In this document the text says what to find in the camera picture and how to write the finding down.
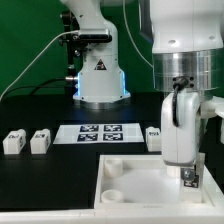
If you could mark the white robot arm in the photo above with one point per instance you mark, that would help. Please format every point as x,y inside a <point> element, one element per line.
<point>187,53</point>

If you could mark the white obstacle fence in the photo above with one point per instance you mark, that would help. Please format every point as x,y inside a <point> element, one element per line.
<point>172,215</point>

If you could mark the white sheet with tags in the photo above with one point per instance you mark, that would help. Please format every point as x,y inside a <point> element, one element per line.
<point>99,133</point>

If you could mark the white square tabletop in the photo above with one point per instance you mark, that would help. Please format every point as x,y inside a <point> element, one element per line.
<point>144,181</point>

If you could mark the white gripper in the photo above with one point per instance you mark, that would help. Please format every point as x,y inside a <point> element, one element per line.
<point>180,144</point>

